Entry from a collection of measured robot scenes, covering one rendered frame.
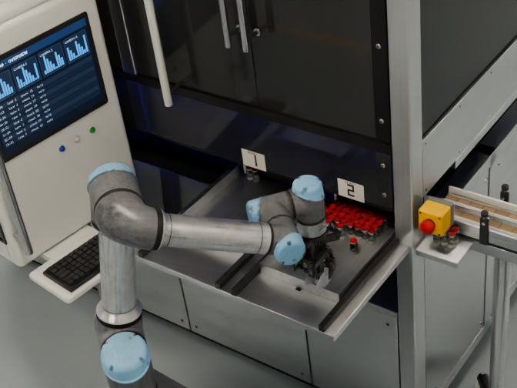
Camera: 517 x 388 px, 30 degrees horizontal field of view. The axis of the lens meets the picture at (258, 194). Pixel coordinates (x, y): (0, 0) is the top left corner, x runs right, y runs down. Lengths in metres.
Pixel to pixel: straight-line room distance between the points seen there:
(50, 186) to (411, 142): 1.12
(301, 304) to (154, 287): 1.20
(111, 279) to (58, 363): 1.55
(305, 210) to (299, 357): 1.12
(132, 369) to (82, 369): 1.48
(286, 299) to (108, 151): 0.83
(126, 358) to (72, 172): 0.85
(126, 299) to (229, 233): 0.36
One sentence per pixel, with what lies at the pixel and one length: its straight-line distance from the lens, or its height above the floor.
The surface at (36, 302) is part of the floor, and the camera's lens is 4.18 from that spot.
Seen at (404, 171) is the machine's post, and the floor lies 1.14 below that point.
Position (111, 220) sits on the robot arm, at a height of 1.40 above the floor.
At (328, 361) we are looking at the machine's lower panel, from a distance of 3.31.
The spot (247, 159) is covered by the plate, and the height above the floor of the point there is 1.01.
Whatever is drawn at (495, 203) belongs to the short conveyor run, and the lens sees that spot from 2.79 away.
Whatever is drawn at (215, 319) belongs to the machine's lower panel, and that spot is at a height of 0.22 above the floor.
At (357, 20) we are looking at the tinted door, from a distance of 2.44.
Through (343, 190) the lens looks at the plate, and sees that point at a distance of 2.76.
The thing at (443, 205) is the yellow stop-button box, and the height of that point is 1.03.
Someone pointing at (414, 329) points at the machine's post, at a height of 0.56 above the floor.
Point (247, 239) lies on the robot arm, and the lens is 2.21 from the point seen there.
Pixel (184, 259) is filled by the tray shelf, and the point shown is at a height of 0.88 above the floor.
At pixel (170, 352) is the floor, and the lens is 3.79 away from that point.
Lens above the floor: 2.66
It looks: 36 degrees down
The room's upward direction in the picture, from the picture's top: 8 degrees counter-clockwise
